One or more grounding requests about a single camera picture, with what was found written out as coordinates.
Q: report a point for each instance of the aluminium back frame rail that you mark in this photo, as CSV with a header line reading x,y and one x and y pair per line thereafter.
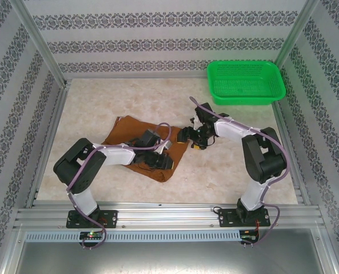
x,y
129,76

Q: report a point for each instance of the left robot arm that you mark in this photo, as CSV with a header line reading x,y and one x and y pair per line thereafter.
x,y
115,155

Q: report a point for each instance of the brown long pants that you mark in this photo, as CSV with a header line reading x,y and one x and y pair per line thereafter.
x,y
123,128

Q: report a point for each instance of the circuit board with green light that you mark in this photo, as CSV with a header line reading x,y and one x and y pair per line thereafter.
x,y
92,235

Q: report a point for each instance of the grey metal sheet panel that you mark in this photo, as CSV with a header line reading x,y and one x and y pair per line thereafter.
x,y
169,257

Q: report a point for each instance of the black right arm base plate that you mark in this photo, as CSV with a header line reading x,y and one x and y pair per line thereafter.
x,y
225,218

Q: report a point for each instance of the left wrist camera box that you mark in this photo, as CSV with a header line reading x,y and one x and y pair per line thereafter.
x,y
150,137

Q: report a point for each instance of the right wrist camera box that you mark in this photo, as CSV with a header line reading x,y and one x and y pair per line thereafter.
x,y
205,112

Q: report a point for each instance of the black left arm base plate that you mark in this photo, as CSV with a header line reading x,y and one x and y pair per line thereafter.
x,y
110,217

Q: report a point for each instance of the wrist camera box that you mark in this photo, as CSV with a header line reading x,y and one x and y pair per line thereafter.
x,y
205,112
150,137

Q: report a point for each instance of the aluminium frame post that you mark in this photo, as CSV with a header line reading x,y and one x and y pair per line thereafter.
x,y
43,42
295,28

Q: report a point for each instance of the green plastic basket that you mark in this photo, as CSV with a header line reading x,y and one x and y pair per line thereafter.
x,y
243,98

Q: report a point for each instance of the aluminium front frame rail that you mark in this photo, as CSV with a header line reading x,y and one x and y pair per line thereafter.
x,y
163,212

